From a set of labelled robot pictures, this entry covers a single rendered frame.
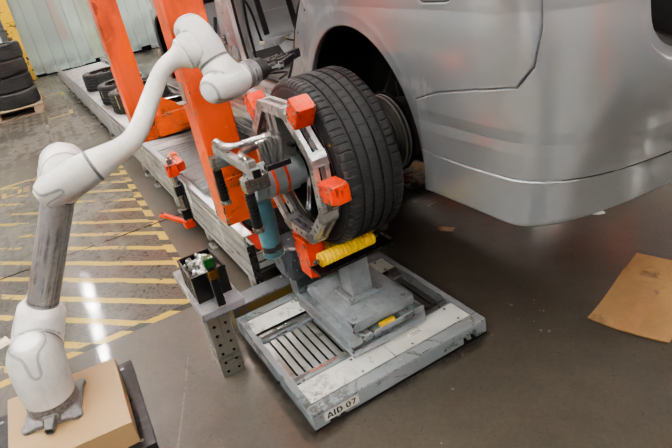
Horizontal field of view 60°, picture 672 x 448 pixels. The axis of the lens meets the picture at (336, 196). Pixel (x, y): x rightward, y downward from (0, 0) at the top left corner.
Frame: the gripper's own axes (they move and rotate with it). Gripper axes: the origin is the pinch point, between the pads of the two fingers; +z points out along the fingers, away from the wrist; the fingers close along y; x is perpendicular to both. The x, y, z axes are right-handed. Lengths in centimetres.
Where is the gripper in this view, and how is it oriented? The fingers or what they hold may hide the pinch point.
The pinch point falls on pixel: (292, 54)
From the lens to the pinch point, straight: 209.7
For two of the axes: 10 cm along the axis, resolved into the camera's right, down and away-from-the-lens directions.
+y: 8.1, 1.4, -5.7
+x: -1.5, -8.8, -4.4
